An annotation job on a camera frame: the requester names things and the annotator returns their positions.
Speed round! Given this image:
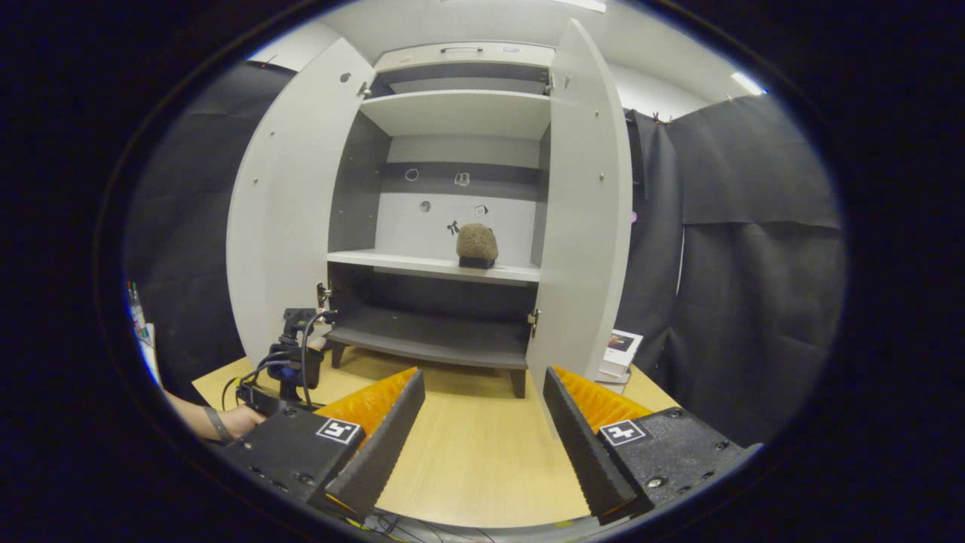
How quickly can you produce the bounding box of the grey cabinet door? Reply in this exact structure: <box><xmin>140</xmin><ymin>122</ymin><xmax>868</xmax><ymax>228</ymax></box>
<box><xmin>525</xmin><ymin>19</ymin><xmax>633</xmax><ymax>432</ymax></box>
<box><xmin>226</xmin><ymin>38</ymin><xmax>375</xmax><ymax>367</ymax></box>

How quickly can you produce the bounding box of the grey shoe cabinet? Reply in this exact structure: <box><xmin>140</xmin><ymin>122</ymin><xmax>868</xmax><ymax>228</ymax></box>
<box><xmin>226</xmin><ymin>19</ymin><xmax>633</xmax><ymax>434</ymax></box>

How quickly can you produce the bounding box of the black backdrop cloth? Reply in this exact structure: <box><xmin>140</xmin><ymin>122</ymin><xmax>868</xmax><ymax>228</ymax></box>
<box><xmin>124</xmin><ymin>60</ymin><xmax>849</xmax><ymax>446</ymax></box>

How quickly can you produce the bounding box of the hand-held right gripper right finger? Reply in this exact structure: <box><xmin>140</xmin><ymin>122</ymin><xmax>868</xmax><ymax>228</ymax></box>
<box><xmin>543</xmin><ymin>366</ymin><xmax>762</xmax><ymax>526</ymax></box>

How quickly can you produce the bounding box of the photo cover white book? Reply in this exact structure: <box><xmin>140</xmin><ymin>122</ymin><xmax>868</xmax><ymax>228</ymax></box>
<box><xmin>603</xmin><ymin>330</ymin><xmax>644</xmax><ymax>368</ymax></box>

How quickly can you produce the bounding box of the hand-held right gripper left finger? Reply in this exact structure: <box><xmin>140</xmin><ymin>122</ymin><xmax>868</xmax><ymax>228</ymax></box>
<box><xmin>219</xmin><ymin>367</ymin><xmax>426</xmax><ymax>521</ymax></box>

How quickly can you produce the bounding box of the brown fuzzy shoe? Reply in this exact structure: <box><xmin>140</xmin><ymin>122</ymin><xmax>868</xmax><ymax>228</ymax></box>
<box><xmin>456</xmin><ymin>222</ymin><xmax>499</xmax><ymax>270</ymax></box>

